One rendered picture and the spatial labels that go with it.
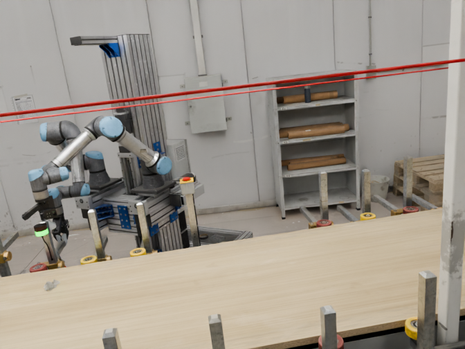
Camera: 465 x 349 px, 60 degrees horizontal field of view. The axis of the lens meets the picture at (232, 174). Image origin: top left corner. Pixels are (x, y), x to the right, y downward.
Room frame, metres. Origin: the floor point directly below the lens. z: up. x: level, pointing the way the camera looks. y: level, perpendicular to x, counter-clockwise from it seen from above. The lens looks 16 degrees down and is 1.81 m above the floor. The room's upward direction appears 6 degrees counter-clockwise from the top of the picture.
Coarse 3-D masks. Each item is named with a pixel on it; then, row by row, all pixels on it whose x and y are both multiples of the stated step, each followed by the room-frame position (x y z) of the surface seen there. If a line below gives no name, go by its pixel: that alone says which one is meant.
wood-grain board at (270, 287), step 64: (192, 256) 1.77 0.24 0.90; (256, 256) 1.70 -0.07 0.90; (320, 256) 1.63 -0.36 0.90; (384, 256) 1.57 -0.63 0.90; (0, 320) 1.41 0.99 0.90; (64, 320) 1.36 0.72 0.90; (128, 320) 1.31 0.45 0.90; (192, 320) 1.27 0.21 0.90; (256, 320) 1.23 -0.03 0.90; (384, 320) 1.15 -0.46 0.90
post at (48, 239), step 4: (48, 228) 1.95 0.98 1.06; (48, 232) 1.94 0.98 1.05; (48, 240) 1.93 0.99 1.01; (52, 240) 1.95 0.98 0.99; (44, 244) 1.92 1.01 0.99; (48, 244) 1.92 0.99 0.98; (52, 244) 1.94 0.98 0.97; (52, 248) 1.93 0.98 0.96; (48, 252) 1.92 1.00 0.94; (52, 252) 1.93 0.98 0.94; (48, 256) 1.92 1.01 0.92; (52, 256) 1.93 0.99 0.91; (56, 256) 1.95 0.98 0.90; (48, 260) 1.92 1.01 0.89; (52, 260) 1.92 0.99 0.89; (56, 260) 1.94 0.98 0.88
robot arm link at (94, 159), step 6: (84, 156) 2.80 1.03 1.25; (90, 156) 2.78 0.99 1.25; (96, 156) 2.79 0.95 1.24; (102, 156) 2.84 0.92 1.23; (84, 162) 2.77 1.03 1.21; (90, 162) 2.78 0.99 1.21; (96, 162) 2.78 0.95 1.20; (102, 162) 2.82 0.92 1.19; (84, 168) 2.79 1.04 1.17; (90, 168) 2.79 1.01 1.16; (96, 168) 2.78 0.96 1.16; (102, 168) 2.81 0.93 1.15
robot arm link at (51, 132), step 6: (42, 126) 2.47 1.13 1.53; (48, 126) 2.47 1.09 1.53; (54, 126) 2.47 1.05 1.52; (60, 126) 2.47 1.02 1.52; (42, 132) 2.45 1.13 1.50; (48, 132) 2.46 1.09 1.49; (54, 132) 2.46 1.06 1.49; (60, 132) 2.46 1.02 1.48; (42, 138) 2.46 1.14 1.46; (48, 138) 2.47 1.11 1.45; (54, 138) 2.47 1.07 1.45; (60, 138) 2.48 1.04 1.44; (54, 144) 2.52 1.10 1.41; (60, 144) 2.56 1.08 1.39; (66, 144) 2.61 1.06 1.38; (60, 150) 2.61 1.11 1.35
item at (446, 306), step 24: (456, 0) 1.14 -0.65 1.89; (456, 24) 1.13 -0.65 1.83; (456, 48) 1.13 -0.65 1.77; (456, 72) 1.12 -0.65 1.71; (456, 96) 1.12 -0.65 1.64; (456, 120) 1.11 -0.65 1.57; (456, 144) 1.11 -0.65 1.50; (456, 168) 1.11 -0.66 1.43; (456, 192) 1.11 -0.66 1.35; (456, 216) 1.11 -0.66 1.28; (456, 240) 1.11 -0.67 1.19; (456, 264) 1.11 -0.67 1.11; (456, 288) 1.11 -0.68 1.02; (456, 312) 1.11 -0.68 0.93; (456, 336) 1.11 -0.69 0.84
